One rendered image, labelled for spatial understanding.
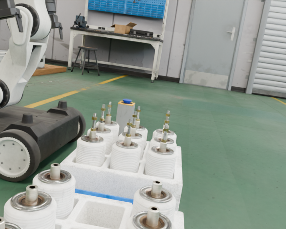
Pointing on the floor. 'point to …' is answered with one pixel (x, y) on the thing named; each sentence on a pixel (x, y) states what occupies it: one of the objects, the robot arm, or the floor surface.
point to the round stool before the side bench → (85, 59)
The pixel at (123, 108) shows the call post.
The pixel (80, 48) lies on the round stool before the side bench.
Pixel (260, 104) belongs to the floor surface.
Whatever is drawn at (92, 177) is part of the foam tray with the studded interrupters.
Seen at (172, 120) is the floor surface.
